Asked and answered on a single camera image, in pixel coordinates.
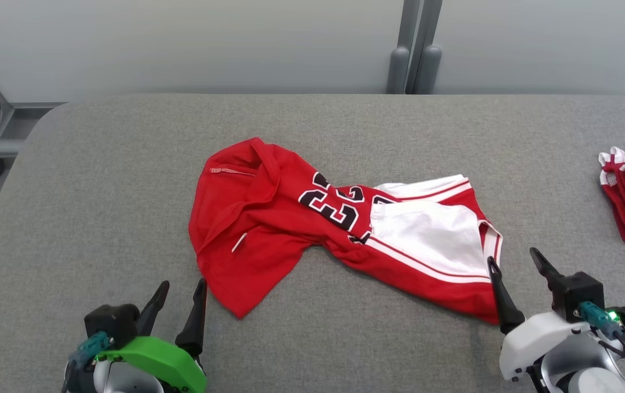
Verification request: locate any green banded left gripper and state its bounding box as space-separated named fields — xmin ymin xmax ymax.
xmin=94 ymin=278 xmax=208 ymax=393

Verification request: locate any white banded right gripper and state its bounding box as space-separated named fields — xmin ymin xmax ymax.
xmin=487 ymin=247 xmax=625 ymax=383

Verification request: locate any red white basketball jersey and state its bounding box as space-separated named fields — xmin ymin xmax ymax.
xmin=188 ymin=136 xmax=504 ymax=326

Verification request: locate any grey fabric sofa seat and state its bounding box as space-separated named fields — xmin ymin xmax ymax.
xmin=0 ymin=93 xmax=625 ymax=393

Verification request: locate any teal right camera plug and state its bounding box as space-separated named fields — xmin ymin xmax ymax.
xmin=578 ymin=301 xmax=624 ymax=341

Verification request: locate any teal camera plug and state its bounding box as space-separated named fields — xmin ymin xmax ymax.
xmin=578 ymin=301 xmax=624 ymax=341
xmin=68 ymin=331 xmax=114 ymax=367

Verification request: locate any teal left camera plug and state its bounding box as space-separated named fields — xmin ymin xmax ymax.
xmin=68 ymin=331 xmax=114 ymax=367

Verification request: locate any grey double partition post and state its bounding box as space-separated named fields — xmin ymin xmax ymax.
xmin=387 ymin=0 xmax=444 ymax=95

